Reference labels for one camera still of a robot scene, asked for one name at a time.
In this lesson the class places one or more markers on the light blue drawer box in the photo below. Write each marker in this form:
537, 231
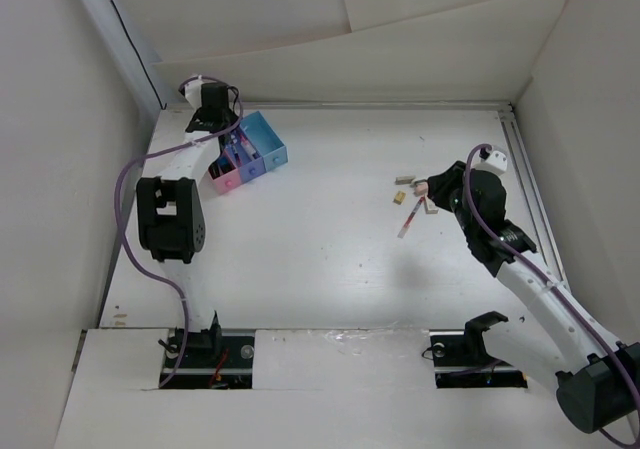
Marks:
265, 140

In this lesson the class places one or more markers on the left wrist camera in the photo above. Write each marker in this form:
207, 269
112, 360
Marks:
190, 89

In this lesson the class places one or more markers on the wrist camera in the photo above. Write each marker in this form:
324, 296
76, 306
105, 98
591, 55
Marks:
494, 162
190, 89

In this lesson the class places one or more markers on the purple-blue drawer box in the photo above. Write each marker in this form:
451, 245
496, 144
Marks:
250, 168

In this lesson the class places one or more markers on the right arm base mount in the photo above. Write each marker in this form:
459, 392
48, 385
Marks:
460, 359

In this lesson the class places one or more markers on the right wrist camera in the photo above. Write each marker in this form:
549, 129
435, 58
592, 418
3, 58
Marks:
494, 162

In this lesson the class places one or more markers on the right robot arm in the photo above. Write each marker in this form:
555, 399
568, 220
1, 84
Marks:
592, 373

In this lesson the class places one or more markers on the pink white stapler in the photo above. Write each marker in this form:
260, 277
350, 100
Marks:
420, 188

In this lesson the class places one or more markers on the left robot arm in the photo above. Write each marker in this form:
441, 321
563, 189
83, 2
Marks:
171, 223

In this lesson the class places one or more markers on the pink drawer box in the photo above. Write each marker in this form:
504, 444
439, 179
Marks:
224, 175

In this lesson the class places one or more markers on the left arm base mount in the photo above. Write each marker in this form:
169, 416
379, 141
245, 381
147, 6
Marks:
215, 359

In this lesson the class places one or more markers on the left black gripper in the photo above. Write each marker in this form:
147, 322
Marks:
232, 115

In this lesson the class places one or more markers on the long grey eraser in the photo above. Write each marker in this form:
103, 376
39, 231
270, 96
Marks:
404, 180

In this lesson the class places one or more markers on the red gel pen refill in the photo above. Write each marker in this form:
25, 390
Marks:
405, 227

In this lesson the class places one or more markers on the pink tip dark refill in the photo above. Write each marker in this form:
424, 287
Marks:
248, 147

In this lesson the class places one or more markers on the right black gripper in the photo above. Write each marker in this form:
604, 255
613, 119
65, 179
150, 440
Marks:
440, 184

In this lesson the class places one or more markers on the yellow eraser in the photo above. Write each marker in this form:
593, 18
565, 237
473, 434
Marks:
399, 197

